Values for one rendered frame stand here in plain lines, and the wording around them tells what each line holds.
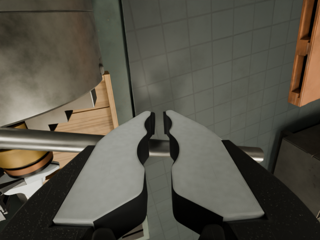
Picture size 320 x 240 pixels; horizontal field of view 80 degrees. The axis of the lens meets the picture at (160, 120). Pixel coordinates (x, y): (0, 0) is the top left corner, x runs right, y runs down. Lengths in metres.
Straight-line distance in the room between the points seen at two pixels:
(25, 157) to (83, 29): 0.22
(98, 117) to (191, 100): 1.27
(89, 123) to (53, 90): 0.38
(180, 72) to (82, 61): 1.41
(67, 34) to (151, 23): 1.27
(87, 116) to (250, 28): 1.62
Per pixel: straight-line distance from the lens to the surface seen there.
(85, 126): 0.60
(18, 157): 0.37
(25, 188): 0.43
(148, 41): 1.49
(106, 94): 0.56
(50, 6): 0.23
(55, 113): 0.33
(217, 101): 1.93
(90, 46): 0.27
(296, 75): 2.53
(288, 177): 2.93
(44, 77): 0.22
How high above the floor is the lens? 1.41
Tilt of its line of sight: 56 degrees down
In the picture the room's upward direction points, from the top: 142 degrees clockwise
